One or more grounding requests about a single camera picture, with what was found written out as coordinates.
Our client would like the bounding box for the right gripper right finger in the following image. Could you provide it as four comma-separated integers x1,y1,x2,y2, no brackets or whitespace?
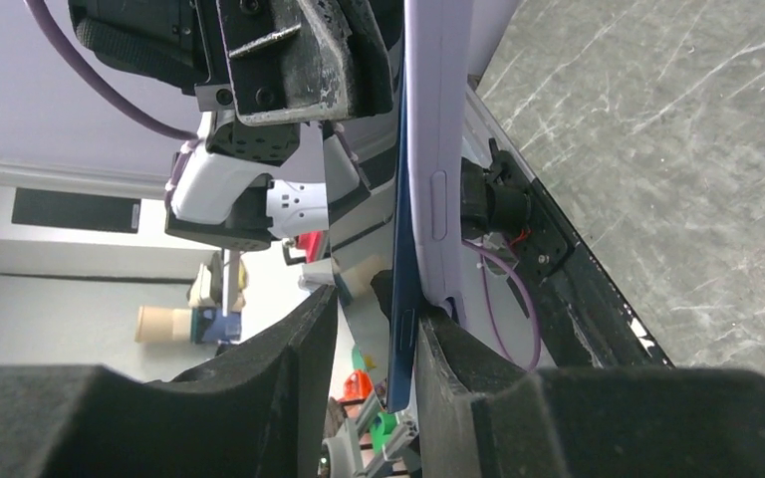
416,310,765,477

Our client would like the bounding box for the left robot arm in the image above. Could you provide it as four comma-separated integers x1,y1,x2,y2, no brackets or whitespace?
69,1,403,251

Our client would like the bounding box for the lavender phone case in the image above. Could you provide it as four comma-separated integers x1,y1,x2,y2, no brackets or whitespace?
403,0,522,329

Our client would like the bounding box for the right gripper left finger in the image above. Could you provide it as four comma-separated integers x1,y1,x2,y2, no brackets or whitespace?
0,286,338,477

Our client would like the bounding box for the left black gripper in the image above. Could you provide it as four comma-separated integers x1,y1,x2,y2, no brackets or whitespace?
68,0,396,126

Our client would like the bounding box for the dark blue phone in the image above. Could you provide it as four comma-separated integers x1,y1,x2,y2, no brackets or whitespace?
385,61,423,413

